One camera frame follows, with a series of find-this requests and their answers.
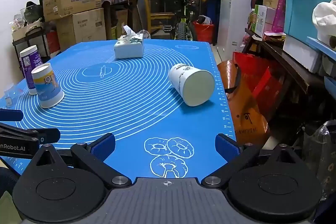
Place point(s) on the white cloth hat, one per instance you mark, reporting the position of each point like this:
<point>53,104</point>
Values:
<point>325,18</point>

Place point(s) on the blue printed paper cup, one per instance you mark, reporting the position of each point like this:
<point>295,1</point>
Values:
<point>48,90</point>

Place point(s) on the green and white carton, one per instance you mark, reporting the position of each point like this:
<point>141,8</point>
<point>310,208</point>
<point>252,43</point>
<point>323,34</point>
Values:
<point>261,20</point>

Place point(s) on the black metal rack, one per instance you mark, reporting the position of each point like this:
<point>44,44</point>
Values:
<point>31,33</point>

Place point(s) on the large brown cardboard box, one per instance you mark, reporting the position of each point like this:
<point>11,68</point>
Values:
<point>81,28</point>

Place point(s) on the red bucket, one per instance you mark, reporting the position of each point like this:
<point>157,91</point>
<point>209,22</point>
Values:
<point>204,32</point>

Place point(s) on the bicycle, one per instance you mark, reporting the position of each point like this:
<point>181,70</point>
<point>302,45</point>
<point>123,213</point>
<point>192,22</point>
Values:
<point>182,27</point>

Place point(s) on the dark wooden bench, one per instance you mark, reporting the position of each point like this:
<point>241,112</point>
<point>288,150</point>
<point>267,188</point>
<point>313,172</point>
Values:
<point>283,61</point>

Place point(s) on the purple printed paper cup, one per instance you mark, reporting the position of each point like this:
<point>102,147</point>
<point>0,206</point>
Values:
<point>28,61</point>

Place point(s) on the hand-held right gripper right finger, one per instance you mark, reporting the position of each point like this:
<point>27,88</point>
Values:
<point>226,147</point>

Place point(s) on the blue plastic storage bin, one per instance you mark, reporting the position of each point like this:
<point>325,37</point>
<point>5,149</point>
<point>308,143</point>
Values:
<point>299,11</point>

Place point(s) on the orange shopping bag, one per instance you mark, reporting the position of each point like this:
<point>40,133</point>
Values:
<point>246,119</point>

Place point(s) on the dark wooden side table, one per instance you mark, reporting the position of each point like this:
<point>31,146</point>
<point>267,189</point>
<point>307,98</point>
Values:
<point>118,3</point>

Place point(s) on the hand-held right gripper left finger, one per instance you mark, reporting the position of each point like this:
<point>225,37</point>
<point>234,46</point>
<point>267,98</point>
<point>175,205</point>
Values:
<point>103,147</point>

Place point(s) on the clear plastic bag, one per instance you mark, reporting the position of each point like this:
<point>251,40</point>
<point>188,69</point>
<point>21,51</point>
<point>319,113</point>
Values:
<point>323,155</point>

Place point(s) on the pink box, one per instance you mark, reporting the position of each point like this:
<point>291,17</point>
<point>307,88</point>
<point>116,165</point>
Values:
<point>279,12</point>

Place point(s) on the white cup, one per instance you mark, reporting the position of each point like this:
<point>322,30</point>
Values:
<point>195,87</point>

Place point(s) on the white tissue box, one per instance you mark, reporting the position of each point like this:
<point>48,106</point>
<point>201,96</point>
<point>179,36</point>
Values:
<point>128,50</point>

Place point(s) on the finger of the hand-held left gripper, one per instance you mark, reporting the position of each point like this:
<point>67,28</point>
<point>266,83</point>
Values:
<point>10,115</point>
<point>44,135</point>

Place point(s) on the wooden chair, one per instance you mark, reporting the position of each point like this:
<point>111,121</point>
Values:
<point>155,18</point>

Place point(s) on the white foam box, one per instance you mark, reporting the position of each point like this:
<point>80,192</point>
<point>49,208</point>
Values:
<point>299,52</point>

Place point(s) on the red paper bag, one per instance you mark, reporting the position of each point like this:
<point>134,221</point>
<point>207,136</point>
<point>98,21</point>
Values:
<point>265,85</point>

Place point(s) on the blue silicone baking mat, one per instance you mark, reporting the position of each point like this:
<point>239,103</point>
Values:
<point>118,111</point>

